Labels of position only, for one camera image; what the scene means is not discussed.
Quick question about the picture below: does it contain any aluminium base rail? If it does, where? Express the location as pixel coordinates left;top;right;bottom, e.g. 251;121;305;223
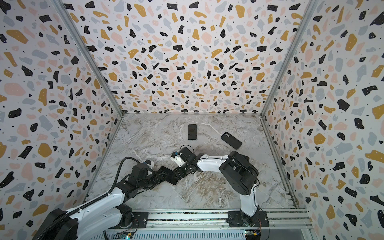
99;209;317;240

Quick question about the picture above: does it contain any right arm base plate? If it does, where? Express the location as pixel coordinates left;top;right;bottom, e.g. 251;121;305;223
227;210;270;228

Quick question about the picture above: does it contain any left circuit board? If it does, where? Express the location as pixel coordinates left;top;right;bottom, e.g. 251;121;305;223
114;232;135;240

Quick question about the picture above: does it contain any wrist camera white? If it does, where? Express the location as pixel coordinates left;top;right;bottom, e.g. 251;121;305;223
144;160;155;169
171;152;185;167

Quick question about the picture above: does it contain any right circuit board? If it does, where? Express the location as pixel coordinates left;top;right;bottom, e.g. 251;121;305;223
245;230;261;240

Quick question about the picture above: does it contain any circuit board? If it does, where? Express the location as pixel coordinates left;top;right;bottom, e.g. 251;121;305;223
114;232;135;240
245;230;261;240

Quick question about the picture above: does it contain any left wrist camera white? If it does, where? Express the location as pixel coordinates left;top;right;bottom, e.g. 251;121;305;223
144;160;155;169

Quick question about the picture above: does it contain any black phone case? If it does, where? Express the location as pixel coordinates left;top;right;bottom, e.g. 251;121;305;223
221;132;243;150

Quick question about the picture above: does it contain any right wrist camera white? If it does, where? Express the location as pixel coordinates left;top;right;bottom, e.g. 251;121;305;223
171;152;185;167

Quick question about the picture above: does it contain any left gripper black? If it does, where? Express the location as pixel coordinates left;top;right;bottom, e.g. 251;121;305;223
137;169;169;191

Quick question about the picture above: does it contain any silver edged phone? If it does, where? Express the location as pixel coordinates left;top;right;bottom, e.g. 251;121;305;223
159;166;179;186

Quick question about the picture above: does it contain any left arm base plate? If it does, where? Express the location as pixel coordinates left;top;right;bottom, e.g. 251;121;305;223
118;212;149;229

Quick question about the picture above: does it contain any purple edged phone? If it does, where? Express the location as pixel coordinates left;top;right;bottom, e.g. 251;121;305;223
188;124;198;141

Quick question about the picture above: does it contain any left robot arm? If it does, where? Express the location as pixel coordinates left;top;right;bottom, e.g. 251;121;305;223
33;163;164;240

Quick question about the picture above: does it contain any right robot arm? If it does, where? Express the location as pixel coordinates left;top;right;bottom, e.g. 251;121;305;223
171;147;259;217

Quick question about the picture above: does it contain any black corrugated cable left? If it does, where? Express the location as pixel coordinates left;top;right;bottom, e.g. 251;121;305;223
32;156;142;240

